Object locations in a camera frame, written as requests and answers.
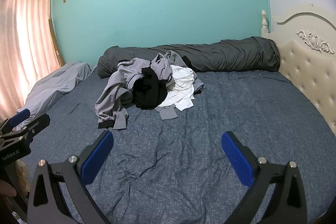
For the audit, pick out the light grey pillow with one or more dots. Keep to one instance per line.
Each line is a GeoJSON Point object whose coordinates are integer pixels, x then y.
{"type": "Point", "coordinates": [52, 87]}

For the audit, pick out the wooden window frame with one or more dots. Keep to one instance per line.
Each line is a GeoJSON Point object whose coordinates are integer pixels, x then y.
{"type": "Point", "coordinates": [56, 45]}

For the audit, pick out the cream tufted headboard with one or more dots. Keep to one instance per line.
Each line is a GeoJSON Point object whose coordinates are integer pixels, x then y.
{"type": "Point", "coordinates": [302, 69]}

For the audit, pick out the dark grey rolled duvet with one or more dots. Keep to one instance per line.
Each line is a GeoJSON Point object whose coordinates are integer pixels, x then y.
{"type": "Point", "coordinates": [223, 56]}

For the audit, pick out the white t-shirt with grey trim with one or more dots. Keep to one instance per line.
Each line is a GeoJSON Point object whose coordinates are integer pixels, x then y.
{"type": "Point", "coordinates": [181, 82]}

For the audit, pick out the blue bed sheet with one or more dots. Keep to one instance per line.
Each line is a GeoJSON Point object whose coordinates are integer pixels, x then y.
{"type": "Point", "coordinates": [183, 161]}

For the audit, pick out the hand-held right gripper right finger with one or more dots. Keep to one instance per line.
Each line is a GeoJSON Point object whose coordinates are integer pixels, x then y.
{"type": "Point", "coordinates": [236, 158]}

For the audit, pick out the blue striped cloth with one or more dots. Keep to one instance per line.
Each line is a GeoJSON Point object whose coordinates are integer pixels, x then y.
{"type": "Point", "coordinates": [199, 86]}

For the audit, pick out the grey jacket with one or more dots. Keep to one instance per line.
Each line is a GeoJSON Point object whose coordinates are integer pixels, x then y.
{"type": "Point", "coordinates": [113, 87]}

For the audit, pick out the black t-shirt white collar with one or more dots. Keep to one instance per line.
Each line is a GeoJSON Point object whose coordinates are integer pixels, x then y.
{"type": "Point", "coordinates": [149, 90]}

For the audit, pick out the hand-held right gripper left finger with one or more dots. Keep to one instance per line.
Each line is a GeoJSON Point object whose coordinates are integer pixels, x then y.
{"type": "Point", "coordinates": [97, 158]}

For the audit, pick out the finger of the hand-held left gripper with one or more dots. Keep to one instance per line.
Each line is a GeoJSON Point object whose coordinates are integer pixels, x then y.
{"type": "Point", "coordinates": [36, 125]}
{"type": "Point", "coordinates": [21, 115]}

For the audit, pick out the person's left hand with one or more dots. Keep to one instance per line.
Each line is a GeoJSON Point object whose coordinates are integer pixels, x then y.
{"type": "Point", "coordinates": [6, 188]}

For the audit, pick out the pink curtain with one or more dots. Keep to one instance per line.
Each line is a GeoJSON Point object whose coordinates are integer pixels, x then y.
{"type": "Point", "coordinates": [26, 29]}

